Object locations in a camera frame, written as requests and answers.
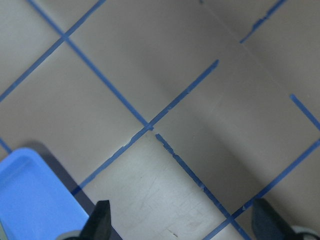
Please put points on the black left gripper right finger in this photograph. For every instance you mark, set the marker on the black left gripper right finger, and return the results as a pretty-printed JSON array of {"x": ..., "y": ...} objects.
[{"x": 267, "y": 224}]

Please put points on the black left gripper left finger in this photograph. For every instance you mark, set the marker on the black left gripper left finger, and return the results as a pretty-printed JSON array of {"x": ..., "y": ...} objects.
[{"x": 98, "y": 225}]

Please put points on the blue plastic tray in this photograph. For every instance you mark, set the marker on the blue plastic tray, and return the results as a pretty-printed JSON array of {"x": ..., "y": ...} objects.
[{"x": 34, "y": 203}]

